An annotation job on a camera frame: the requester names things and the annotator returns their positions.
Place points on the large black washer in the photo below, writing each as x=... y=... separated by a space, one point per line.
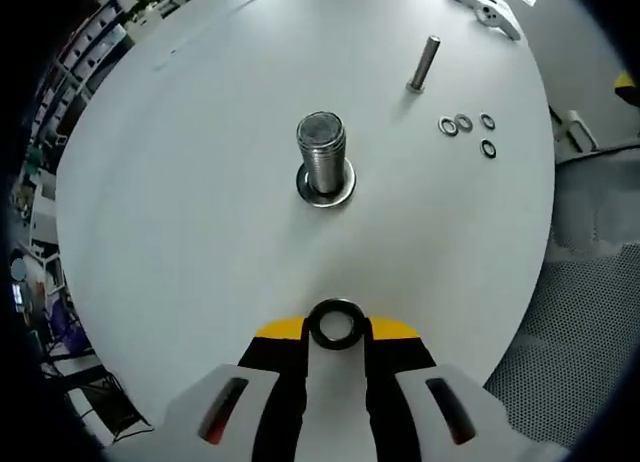
x=327 y=201
x=336 y=305

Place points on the green plant on long desk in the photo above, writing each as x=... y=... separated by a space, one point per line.
x=145 y=6

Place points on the shelf of white storage bins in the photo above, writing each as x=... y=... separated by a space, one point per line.
x=75 y=47

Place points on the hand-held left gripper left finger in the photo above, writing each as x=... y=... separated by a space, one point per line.
x=250 y=377

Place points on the small threaded stud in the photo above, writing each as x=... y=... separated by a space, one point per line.
x=424 y=64

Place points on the small metal washer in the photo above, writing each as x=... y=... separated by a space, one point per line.
x=441 y=126

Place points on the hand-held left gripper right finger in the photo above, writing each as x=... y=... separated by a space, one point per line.
x=415 y=382

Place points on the grey mesh office chair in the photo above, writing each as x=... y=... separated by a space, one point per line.
x=575 y=332

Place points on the large threaded stud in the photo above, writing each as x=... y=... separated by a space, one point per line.
x=322 y=167

